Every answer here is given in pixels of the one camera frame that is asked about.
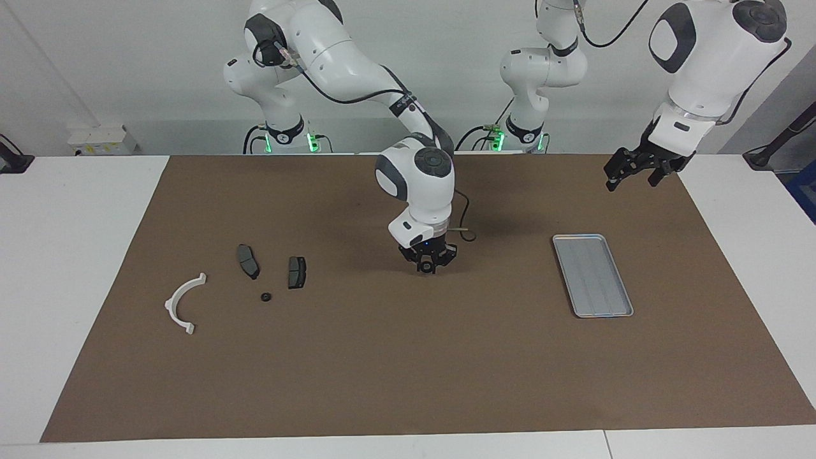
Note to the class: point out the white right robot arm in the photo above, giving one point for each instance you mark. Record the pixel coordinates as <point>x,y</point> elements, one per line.
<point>357,57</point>

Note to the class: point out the brown table mat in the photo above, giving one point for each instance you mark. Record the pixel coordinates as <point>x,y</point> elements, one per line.
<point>408,357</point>

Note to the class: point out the short rectangular grey brake pad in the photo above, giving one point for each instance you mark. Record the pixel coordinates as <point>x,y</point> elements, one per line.
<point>297,273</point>

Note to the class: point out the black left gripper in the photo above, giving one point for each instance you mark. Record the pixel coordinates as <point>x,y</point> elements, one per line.
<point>663,155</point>

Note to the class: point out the large black bearing gear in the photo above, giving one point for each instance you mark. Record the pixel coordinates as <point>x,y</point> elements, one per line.
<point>426,269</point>

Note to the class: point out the white curved plastic bracket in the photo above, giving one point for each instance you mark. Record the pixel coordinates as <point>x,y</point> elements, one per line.
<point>174,298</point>

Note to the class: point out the black slanted stand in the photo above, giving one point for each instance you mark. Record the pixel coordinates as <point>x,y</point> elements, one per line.
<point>774,143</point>

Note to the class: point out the black table clamp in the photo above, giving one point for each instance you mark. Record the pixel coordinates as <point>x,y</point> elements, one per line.
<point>16,160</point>

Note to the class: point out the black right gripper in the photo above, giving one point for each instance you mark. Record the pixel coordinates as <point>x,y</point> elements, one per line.
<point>428,245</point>

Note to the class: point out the silver metal tray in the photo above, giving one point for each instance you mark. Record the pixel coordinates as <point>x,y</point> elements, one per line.
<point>593,277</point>

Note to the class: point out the white power box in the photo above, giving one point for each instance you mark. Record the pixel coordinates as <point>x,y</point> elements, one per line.
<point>102,141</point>

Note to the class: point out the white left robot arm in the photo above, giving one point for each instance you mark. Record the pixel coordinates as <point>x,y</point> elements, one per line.
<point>707,57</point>

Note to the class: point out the long curved grey brake pad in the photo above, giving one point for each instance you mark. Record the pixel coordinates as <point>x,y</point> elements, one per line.
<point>247,260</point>

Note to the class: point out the blue box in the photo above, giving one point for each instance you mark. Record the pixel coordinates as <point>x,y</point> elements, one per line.
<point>804,194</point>

